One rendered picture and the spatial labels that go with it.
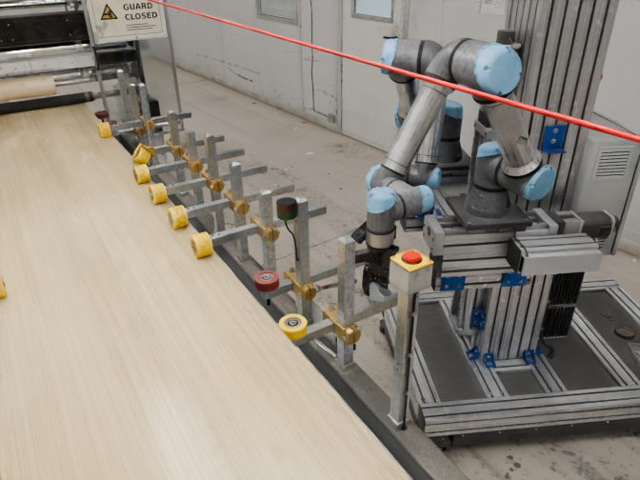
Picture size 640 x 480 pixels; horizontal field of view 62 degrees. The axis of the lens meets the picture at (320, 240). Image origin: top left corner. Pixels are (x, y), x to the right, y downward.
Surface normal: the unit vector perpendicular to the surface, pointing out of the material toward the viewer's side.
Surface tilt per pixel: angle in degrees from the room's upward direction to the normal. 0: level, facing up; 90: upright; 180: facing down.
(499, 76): 84
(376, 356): 0
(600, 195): 90
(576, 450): 0
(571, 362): 0
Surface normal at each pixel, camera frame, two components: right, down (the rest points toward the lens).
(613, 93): -0.81, 0.29
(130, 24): 0.52, 0.41
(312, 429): -0.01, -0.87
